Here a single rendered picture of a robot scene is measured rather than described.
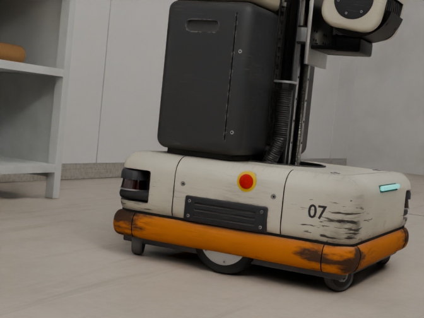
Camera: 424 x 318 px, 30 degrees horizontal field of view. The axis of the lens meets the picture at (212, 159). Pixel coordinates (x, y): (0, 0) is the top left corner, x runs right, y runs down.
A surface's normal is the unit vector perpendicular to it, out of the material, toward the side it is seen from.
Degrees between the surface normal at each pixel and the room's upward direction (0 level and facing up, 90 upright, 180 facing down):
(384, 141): 90
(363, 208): 90
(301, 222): 90
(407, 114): 90
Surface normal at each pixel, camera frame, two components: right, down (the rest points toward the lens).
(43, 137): -0.44, 0.00
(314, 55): 0.89, 0.11
